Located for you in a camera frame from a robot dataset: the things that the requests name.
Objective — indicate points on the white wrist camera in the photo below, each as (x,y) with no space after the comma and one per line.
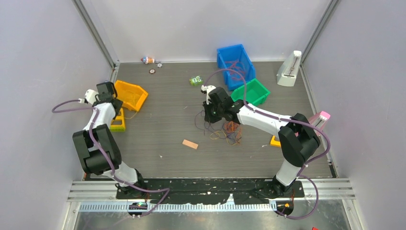
(90,96)
(207,89)

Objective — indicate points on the white metronome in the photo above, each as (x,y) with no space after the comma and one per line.
(287,74)

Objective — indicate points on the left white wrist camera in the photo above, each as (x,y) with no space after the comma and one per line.
(90,96)

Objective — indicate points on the orange plastic bin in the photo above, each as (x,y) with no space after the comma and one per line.
(133,96)

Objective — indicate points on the pink metronome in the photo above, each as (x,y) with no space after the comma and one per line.
(319,120)

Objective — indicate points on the yellow triangle block right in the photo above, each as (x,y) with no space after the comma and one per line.
(274,142)

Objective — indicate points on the small wooden block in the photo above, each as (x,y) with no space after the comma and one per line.
(190,144)

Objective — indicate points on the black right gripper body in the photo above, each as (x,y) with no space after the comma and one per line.
(219,110)

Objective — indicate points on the blue plastic bin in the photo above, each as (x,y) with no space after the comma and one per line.
(236,58)

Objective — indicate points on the green plastic bin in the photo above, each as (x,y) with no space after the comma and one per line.
(256,92)

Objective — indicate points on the yellow triangle block left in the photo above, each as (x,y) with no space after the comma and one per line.
(118,124)

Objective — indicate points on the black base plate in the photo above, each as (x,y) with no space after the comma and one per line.
(210,191)

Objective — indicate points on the small clown figurine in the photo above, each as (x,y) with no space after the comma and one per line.
(147,60)

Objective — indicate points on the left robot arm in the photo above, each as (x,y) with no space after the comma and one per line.
(96,147)

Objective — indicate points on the green monster toy block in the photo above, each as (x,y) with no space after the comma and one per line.
(197,80)

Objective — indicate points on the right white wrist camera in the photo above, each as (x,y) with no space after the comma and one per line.
(207,89)

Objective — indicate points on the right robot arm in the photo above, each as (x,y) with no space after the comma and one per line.
(298,140)

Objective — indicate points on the yellow triangle block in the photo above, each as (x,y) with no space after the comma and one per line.
(274,142)
(118,124)

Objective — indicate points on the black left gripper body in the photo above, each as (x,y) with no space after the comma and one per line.
(120,104)

